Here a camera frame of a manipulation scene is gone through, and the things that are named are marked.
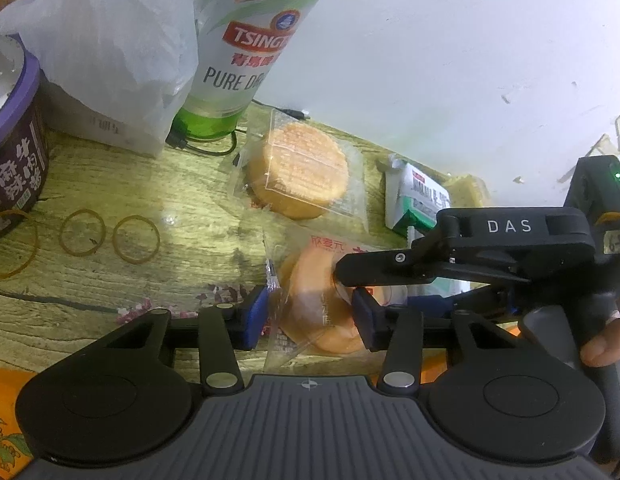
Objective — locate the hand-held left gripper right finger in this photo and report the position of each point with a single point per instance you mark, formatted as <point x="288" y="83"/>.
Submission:
<point x="365" y="322"/>

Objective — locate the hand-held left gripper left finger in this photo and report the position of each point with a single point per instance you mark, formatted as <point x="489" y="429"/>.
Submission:
<point x="255" y="317"/>

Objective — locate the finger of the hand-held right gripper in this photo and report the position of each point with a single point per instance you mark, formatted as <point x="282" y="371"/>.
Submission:
<point x="430" y="304"/>
<point x="380" y="267"/>

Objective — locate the round egg cake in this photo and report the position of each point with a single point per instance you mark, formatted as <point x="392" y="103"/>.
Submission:
<point x="300" y="170"/>
<point x="315" y="310"/>

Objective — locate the clear soda cracker packet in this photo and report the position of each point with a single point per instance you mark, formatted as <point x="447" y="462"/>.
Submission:
<point x="470" y="190"/>

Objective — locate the orange printed box lid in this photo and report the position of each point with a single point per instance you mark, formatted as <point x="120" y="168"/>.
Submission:
<point x="9" y="410"/>

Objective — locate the green wood-grain desktop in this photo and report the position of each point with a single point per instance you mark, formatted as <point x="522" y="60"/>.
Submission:
<point x="189" y="270"/>

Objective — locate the person's right hand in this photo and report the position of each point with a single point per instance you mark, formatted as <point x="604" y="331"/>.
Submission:
<point x="607" y="347"/>

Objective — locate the green white beer can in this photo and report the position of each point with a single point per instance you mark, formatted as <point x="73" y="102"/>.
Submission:
<point x="229" y="60"/>

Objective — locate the purple lidded food can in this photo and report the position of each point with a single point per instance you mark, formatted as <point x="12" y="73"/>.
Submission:
<point x="14" y="160"/>

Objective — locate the white plastic bag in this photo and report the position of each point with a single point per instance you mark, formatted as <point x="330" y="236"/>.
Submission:
<point x="114" y="50"/>

